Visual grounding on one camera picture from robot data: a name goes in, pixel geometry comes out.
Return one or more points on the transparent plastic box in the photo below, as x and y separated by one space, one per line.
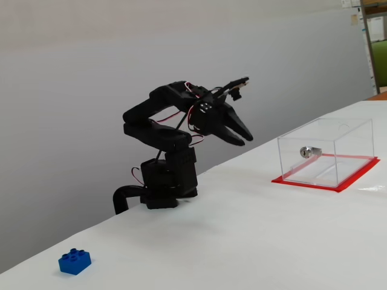
347 136

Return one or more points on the blue lego brick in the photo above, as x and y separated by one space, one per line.
74 264

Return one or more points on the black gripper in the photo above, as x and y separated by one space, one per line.
218 121

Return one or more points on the white paper sheet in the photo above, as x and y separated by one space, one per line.
376 28

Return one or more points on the black wrist camera board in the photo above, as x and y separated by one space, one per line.
236 95

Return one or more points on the green panel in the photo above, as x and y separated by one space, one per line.
381 63

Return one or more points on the black table clamp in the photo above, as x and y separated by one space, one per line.
119 199

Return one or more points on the red tape rectangle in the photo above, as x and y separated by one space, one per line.
302 185

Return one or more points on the silver lock cylinder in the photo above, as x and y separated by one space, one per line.
304 152

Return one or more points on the grey metal shelf post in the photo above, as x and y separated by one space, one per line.
369 45

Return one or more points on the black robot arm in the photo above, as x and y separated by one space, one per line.
169 178

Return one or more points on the beige sticky note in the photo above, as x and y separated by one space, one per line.
353 20

